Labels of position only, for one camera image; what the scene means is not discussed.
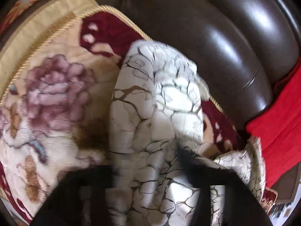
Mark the dark brown leather sofa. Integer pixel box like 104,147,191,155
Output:
1,0,300,130

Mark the red quilt on sofa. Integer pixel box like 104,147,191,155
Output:
246,61,300,187

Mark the white black-patterned coat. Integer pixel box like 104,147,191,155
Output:
107,40,265,225

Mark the floral red beige blanket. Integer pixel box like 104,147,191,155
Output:
0,0,278,225

